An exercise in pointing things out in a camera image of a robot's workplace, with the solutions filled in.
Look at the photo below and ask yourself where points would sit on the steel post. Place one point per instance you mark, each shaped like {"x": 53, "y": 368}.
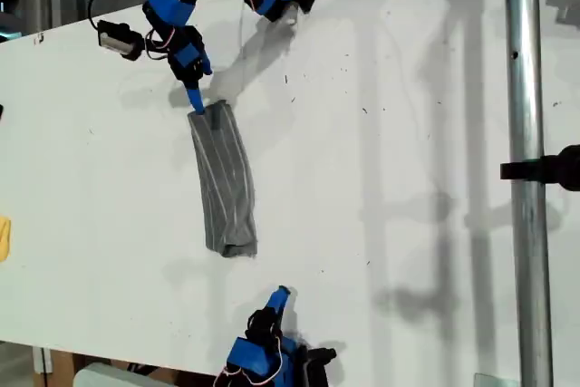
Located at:
{"x": 525, "y": 88}

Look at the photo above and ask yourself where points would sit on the wooden frame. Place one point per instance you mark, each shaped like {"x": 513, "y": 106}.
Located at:
{"x": 63, "y": 362}

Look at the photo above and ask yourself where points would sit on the yellow object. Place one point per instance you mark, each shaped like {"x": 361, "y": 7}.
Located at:
{"x": 4, "y": 239}

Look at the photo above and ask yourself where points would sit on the white box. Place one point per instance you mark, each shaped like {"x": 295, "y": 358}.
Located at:
{"x": 104, "y": 378}

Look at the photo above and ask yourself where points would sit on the black clamp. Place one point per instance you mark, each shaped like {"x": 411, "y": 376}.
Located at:
{"x": 557, "y": 167}

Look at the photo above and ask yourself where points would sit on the grey striped towel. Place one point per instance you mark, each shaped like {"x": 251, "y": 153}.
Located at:
{"x": 226, "y": 178}

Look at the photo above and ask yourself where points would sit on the small dark edge clip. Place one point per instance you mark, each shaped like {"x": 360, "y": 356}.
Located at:
{"x": 39, "y": 38}

